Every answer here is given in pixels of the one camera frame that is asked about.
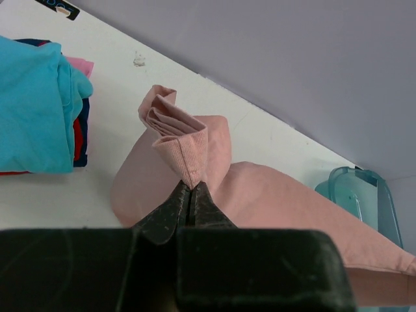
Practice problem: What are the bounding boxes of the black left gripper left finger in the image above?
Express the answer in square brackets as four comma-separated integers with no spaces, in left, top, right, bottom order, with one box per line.
[1,183,190,311]

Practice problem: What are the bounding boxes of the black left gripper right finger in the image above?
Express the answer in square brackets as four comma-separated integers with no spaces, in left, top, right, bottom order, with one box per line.
[175,183,357,311]

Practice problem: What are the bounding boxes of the dusty pink t shirt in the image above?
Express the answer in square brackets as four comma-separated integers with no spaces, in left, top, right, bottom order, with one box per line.
[110,85,415,307]

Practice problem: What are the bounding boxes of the teal transparent plastic bin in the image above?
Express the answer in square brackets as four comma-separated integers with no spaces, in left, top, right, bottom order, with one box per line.
[315,166,403,247]

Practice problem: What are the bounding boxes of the turquoise folded t shirt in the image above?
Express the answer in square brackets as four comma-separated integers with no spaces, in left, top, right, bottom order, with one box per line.
[0,34,94,174]

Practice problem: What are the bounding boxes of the bright pink folded t shirt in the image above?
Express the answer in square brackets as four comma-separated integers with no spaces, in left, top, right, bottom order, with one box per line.
[65,56,94,78]

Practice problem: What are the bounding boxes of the black blue corner label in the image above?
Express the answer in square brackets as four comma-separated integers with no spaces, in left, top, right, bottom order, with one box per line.
[35,0,80,21]

